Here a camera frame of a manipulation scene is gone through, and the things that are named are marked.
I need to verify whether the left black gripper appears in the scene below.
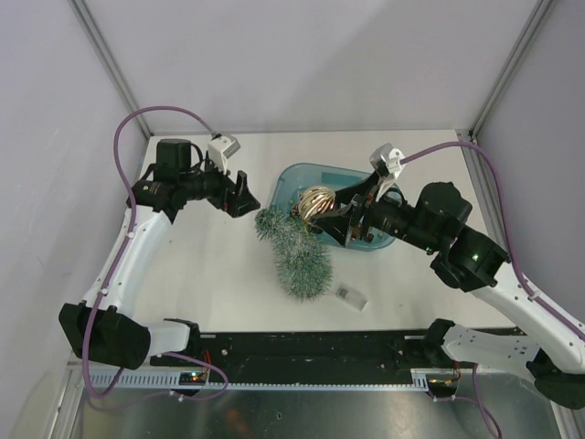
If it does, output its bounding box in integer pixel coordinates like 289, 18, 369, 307
179, 152, 259, 218

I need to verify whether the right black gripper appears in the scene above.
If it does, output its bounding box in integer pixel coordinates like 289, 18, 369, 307
311, 169, 441, 253

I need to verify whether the gold striped bauble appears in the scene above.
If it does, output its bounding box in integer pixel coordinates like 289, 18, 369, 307
298, 186, 335, 222

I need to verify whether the teal plastic container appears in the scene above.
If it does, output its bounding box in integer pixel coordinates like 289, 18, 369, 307
270, 163, 402, 252

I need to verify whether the small frosted christmas tree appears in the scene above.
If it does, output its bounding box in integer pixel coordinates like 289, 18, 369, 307
255, 206, 333, 302

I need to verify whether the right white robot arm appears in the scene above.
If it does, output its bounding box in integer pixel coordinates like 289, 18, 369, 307
310, 175, 584, 410

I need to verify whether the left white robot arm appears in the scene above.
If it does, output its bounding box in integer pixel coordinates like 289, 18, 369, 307
58, 134, 261, 369

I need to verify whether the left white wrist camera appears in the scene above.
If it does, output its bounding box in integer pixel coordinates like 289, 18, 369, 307
207, 134, 240, 175

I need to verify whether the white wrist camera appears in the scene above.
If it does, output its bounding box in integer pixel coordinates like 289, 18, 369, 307
207, 134, 240, 175
369, 143, 405, 201

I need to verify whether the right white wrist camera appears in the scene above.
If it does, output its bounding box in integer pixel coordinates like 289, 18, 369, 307
369, 143, 405, 201

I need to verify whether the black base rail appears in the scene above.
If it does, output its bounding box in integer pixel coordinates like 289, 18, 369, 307
150, 327, 477, 385

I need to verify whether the grey slotted cable duct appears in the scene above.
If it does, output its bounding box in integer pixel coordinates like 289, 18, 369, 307
86, 368, 458, 391

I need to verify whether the left aluminium corner post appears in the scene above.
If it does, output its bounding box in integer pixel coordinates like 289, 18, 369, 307
68, 0, 140, 112

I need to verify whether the aluminium corner post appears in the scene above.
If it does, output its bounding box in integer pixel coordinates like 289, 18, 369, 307
468, 0, 558, 139
68, 0, 140, 112

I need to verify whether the right aluminium corner post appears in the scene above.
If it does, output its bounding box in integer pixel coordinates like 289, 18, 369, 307
468, 0, 558, 139

